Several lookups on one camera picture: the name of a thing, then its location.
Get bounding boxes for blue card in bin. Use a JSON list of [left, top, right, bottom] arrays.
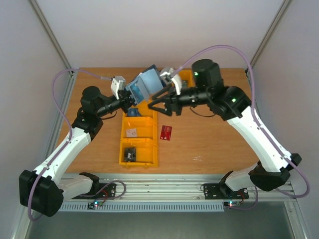
[[127, 108, 142, 117]]

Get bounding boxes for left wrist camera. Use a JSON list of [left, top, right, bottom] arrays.
[[111, 76, 126, 100]]

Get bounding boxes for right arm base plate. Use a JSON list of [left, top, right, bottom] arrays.
[[200, 183, 249, 200]]

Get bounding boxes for yellow bin top of row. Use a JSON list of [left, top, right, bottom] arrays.
[[123, 101, 157, 120]]

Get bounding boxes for red credit card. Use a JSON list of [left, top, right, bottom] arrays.
[[160, 125, 172, 141]]

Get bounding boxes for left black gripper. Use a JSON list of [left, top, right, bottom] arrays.
[[97, 88, 143, 118]]

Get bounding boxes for grey slotted cable duct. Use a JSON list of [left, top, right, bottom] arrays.
[[59, 202, 224, 213]]

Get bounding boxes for yellow bin of row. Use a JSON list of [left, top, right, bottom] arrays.
[[123, 101, 157, 120], [119, 138, 159, 168], [121, 117, 157, 140]]

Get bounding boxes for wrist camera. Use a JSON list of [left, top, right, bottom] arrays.
[[159, 67, 183, 95], [111, 76, 126, 100]]

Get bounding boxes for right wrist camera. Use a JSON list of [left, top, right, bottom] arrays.
[[159, 67, 183, 95]]

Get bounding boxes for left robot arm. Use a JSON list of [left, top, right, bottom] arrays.
[[18, 86, 134, 222]]

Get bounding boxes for white card in bin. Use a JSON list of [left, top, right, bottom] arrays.
[[126, 128, 138, 138]]

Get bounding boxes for yellow single bin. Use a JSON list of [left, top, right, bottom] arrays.
[[179, 70, 194, 88]]

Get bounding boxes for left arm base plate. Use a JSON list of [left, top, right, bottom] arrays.
[[73, 183, 116, 200]]

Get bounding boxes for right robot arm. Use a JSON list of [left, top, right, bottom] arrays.
[[148, 59, 302, 199]]

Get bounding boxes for yellow bin middle of row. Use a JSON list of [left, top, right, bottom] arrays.
[[121, 117, 157, 140]]

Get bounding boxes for blue card holder wallet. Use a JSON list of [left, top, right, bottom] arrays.
[[125, 64, 164, 106]]

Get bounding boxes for black card in bin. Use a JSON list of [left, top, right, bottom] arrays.
[[124, 147, 137, 162]]

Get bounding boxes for yellow bin bottom of row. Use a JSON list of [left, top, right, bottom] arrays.
[[119, 138, 159, 168]]

